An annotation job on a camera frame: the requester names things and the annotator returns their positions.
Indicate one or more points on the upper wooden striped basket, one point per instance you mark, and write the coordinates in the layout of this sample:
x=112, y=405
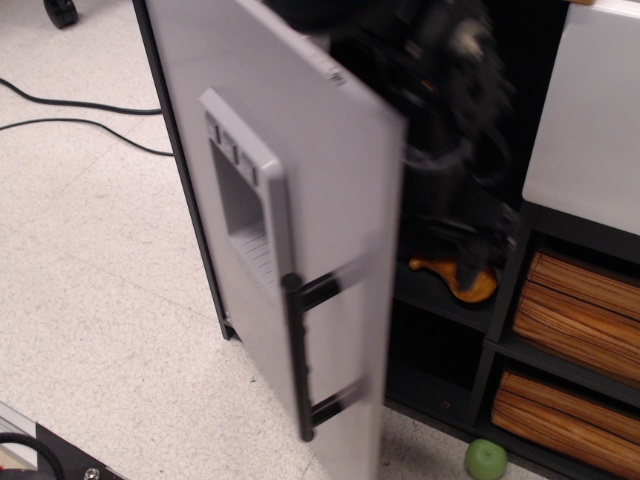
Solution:
x=586, y=313

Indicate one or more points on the wooden striped basket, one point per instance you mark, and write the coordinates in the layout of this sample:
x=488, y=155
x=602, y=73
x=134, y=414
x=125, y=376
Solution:
x=568, y=423
x=586, y=313

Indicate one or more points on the toy chicken drumstick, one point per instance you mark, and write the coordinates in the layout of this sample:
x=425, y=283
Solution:
x=479, y=287

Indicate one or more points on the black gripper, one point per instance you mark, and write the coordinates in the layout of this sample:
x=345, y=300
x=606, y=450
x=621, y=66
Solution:
x=443, y=193

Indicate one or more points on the dark grey fridge cabinet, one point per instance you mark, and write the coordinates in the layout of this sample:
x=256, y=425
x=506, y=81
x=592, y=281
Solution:
x=445, y=358

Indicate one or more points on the grey toy fridge door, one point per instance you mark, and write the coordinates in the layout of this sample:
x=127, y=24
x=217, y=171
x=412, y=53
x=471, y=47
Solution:
x=341, y=147

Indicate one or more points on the white sink front panel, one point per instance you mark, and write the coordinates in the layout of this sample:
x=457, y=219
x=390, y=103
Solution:
x=585, y=160

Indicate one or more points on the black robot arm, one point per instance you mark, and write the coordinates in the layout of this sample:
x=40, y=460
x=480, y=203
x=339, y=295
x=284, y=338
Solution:
x=435, y=62

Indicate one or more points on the black bar door handle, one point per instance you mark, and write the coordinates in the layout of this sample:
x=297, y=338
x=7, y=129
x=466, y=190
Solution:
x=298, y=298

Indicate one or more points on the grey water dispenser panel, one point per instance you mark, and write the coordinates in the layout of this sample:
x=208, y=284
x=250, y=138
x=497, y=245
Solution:
x=252, y=185

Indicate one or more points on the green toy apple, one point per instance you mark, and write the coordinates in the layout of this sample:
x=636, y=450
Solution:
x=485, y=460

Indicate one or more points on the black caster wheel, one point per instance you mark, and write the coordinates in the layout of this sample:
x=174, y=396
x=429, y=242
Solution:
x=62, y=13

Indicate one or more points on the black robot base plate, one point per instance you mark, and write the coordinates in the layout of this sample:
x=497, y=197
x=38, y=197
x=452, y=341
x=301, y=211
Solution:
x=42, y=454

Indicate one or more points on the lower wooden striped basket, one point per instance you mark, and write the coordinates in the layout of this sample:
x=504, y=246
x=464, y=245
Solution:
x=568, y=423

